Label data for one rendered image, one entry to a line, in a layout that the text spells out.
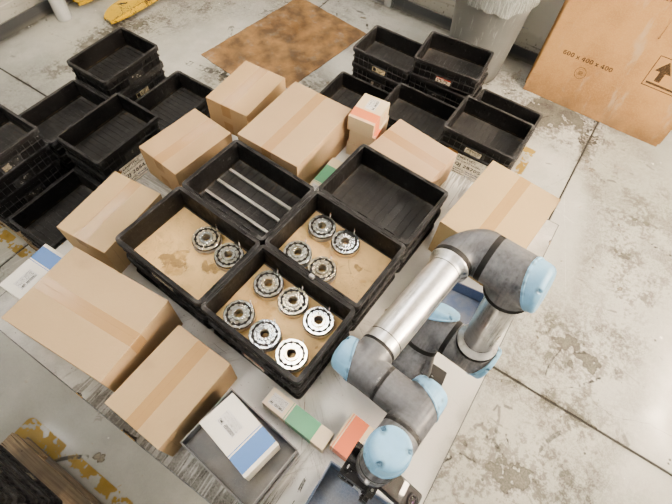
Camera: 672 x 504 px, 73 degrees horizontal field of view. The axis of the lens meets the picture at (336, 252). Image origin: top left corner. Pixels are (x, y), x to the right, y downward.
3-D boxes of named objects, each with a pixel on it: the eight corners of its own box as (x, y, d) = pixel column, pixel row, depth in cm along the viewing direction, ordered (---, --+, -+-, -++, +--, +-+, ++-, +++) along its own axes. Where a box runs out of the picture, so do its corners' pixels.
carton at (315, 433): (333, 436, 146) (334, 433, 141) (321, 453, 143) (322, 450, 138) (275, 391, 152) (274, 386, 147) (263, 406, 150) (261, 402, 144)
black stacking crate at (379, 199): (441, 211, 181) (449, 193, 171) (401, 262, 168) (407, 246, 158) (360, 163, 191) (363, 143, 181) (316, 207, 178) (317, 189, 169)
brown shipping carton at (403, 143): (447, 178, 204) (457, 153, 190) (419, 208, 195) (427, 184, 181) (394, 144, 213) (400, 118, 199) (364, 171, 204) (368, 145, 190)
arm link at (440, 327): (412, 325, 150) (432, 291, 146) (447, 349, 145) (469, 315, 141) (399, 334, 139) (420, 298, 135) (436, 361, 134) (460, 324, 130)
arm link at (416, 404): (404, 355, 85) (369, 398, 80) (456, 393, 81) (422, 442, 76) (398, 372, 91) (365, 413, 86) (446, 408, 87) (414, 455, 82)
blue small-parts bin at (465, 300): (489, 306, 173) (496, 298, 167) (478, 339, 165) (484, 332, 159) (439, 284, 176) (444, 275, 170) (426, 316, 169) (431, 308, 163)
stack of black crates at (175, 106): (190, 114, 293) (177, 69, 264) (226, 134, 286) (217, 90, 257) (144, 151, 275) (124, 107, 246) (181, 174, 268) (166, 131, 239)
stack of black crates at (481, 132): (504, 180, 278) (536, 125, 240) (484, 213, 265) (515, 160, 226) (446, 151, 288) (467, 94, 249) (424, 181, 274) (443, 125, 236)
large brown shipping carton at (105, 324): (183, 324, 163) (168, 300, 146) (124, 398, 149) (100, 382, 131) (97, 273, 171) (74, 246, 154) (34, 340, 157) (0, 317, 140)
